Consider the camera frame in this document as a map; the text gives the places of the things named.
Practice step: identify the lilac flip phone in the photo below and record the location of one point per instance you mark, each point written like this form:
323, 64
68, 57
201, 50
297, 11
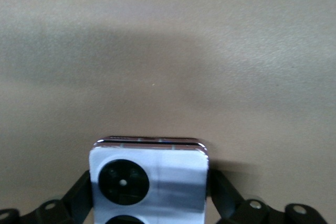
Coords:
173, 171

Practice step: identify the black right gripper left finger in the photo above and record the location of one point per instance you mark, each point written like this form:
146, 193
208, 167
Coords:
65, 208

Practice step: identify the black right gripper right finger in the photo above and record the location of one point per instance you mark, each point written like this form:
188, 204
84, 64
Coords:
236, 211

